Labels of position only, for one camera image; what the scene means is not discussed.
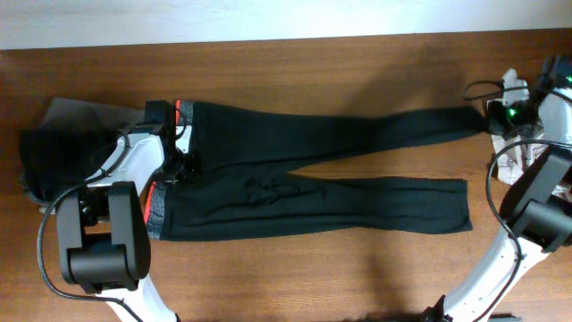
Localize folded grey garment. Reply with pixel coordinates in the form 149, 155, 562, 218
20, 97, 144, 210

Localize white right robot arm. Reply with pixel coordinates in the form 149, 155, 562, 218
420, 55, 571, 322

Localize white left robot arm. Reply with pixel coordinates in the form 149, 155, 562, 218
55, 124, 190, 321

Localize black leggings with red waistband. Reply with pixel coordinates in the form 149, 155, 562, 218
144, 100, 485, 242

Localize crumpled beige garment pile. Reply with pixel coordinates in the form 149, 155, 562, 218
491, 135, 571, 202

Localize folded black garment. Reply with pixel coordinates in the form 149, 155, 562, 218
19, 129, 117, 203

